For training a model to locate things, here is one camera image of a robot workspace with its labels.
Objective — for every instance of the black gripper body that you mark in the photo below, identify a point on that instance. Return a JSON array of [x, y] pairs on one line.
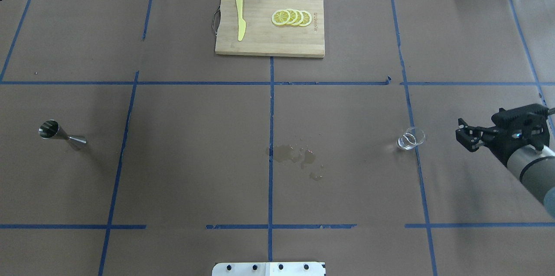
[[498, 142]]

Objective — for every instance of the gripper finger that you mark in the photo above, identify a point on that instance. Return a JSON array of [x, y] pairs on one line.
[[469, 138], [464, 126]]

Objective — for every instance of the clear glass cup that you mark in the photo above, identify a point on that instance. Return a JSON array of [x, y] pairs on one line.
[[411, 138]]

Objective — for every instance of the steel double jigger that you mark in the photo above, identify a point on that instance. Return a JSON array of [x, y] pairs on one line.
[[51, 129]]

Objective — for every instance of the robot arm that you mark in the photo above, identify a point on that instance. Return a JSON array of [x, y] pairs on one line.
[[537, 175]]

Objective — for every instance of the back lemon slice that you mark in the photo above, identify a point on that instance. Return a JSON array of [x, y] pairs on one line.
[[306, 18]]

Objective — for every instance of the bamboo cutting board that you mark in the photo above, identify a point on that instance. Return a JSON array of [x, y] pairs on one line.
[[262, 37]]

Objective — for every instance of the yellow plastic knife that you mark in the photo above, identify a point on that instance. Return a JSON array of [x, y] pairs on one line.
[[241, 21]]

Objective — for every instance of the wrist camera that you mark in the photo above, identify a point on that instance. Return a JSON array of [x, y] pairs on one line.
[[526, 121]]

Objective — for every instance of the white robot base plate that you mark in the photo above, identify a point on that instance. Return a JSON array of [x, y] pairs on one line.
[[270, 269]]

